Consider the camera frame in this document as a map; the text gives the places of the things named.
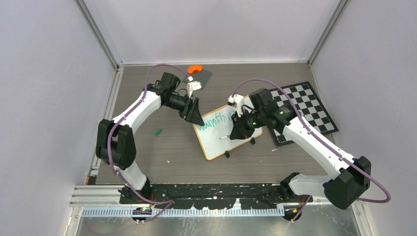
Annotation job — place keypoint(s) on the grey building baseplate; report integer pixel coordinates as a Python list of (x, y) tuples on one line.
[(202, 77)]

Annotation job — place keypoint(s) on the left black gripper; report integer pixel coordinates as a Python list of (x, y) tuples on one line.
[(191, 112)]

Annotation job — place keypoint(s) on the yellow framed whiteboard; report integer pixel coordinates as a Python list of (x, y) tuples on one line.
[(213, 136)]

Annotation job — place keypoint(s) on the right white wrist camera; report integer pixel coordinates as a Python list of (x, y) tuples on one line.
[(238, 102)]

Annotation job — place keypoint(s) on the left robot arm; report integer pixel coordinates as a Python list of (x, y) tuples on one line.
[(115, 144)]

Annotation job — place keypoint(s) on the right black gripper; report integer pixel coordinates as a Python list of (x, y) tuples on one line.
[(240, 132)]

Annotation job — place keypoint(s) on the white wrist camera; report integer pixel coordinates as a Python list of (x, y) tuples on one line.
[(238, 102), (192, 86)]

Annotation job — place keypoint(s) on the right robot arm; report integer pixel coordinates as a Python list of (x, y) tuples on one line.
[(344, 181)]

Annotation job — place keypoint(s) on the orange curved block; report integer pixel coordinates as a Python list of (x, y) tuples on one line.
[(194, 68)]

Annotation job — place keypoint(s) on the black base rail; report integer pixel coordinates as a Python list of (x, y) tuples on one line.
[(221, 196)]

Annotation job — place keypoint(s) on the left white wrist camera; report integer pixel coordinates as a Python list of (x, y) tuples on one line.
[(192, 86)]

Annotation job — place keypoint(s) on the black white checkerboard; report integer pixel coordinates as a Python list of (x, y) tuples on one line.
[(309, 105)]

